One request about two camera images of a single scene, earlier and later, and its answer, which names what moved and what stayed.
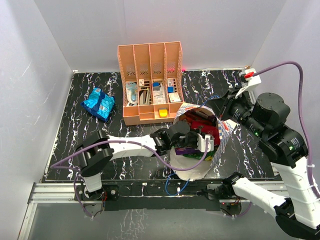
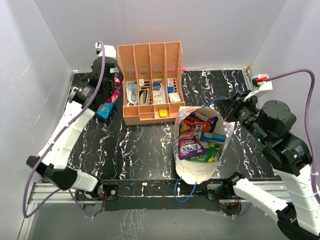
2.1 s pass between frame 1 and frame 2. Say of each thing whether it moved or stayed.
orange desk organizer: stayed
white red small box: stayed
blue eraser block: stayed
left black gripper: moved
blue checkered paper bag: moved
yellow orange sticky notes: stayed
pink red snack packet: moved
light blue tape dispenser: stayed
